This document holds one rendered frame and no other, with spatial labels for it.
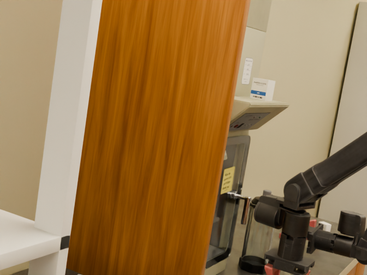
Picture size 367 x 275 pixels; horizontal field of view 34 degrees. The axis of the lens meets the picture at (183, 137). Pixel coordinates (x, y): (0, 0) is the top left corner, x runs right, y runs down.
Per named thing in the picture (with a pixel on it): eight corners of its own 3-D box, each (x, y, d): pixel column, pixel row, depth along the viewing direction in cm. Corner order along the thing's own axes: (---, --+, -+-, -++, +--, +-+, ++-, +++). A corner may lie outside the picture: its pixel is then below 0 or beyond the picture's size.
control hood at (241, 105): (204, 131, 159) (210, 95, 158) (249, 127, 188) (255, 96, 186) (243, 141, 154) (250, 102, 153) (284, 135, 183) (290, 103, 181)
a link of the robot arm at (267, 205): (300, 186, 128) (319, 184, 135) (256, 173, 136) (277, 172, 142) (289, 239, 130) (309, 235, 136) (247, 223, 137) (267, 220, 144)
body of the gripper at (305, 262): (272, 255, 141) (277, 225, 140) (314, 267, 136) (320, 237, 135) (262, 261, 135) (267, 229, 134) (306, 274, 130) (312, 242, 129)
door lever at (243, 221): (232, 220, 188) (229, 221, 185) (237, 191, 186) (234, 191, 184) (248, 224, 185) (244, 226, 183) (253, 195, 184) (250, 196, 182)
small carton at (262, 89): (249, 97, 174) (253, 77, 173) (256, 98, 178) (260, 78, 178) (265, 100, 172) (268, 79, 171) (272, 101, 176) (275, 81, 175)
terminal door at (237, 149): (182, 280, 166) (205, 139, 160) (228, 256, 193) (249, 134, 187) (184, 280, 165) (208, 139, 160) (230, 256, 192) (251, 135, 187)
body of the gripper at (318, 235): (307, 231, 170) (332, 238, 166) (317, 222, 179) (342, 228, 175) (304, 253, 171) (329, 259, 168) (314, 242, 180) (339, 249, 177)
